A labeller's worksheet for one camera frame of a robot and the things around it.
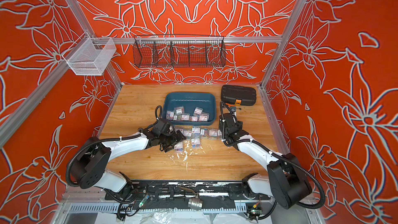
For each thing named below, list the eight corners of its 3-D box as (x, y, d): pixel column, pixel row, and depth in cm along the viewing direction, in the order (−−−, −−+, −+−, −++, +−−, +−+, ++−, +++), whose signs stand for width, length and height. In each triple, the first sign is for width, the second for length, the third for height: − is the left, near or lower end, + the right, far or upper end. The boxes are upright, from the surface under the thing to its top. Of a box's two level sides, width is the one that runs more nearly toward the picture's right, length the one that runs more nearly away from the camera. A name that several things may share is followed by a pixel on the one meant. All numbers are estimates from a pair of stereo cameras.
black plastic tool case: (222, 106, 108) (223, 100, 103) (220, 90, 118) (221, 84, 113) (256, 105, 108) (258, 100, 103) (251, 90, 118) (253, 84, 113)
